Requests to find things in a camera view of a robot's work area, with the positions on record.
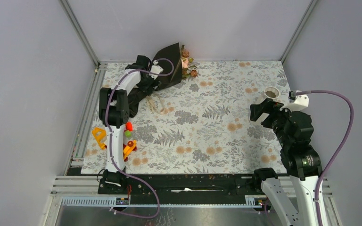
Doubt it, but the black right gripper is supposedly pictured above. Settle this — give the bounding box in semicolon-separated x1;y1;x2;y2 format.
249;97;299;147

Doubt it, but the peach flower bouquet black wrap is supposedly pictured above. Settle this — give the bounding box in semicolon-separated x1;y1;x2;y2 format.
128;42;184;118

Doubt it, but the cream ribbon with gold text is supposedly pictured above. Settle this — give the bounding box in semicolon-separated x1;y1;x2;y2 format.
146;94;166;115

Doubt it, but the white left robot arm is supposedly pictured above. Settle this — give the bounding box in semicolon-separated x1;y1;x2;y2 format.
99;55;160;194

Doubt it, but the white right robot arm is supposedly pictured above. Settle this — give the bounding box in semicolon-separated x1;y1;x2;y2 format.
250;98;329;226

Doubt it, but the white ribbed ceramic vase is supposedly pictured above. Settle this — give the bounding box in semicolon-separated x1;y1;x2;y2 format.
250;86;280;126

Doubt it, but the red toy block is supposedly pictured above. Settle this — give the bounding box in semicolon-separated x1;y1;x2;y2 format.
125;122;133;131

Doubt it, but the green toy block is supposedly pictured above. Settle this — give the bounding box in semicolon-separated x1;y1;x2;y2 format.
124;130;132;138

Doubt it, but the orange toy block cart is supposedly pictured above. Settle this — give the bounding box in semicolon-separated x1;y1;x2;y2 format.
91;128;137;162

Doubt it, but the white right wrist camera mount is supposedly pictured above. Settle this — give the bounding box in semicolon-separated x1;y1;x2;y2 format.
281;91;309;112

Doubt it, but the aluminium frame rail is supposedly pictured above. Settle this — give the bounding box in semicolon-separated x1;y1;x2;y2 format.
59;0;100;68

